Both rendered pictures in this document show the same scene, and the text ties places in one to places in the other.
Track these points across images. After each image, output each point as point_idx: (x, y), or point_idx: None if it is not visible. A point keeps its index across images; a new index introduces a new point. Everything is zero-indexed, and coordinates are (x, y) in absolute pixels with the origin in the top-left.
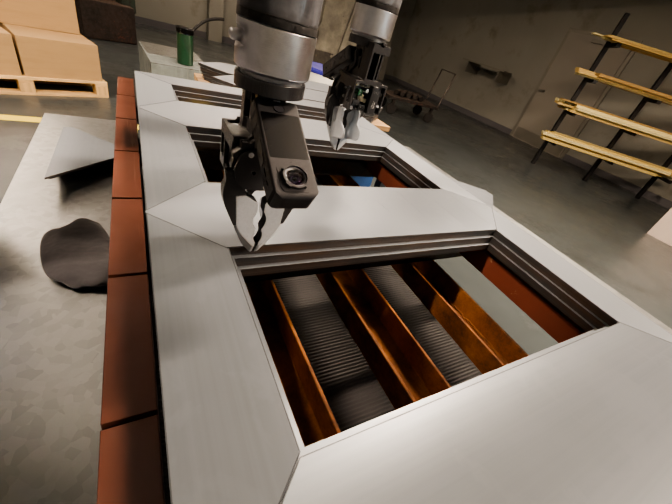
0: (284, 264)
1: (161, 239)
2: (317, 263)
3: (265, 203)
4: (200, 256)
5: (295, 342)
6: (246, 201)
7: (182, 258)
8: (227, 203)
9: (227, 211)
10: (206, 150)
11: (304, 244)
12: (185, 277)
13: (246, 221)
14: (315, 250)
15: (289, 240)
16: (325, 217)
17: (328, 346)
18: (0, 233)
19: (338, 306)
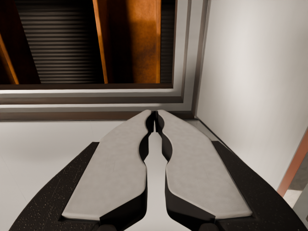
0: (98, 90)
1: (283, 144)
2: (36, 88)
3: (144, 191)
4: (247, 102)
5: (100, 9)
6: (209, 197)
7: (275, 100)
8: (265, 190)
9: (250, 168)
10: None
11: (52, 118)
12: (294, 51)
13: (188, 146)
14: (33, 108)
15: (80, 128)
16: (0, 180)
17: (58, 52)
18: (296, 189)
19: (31, 68)
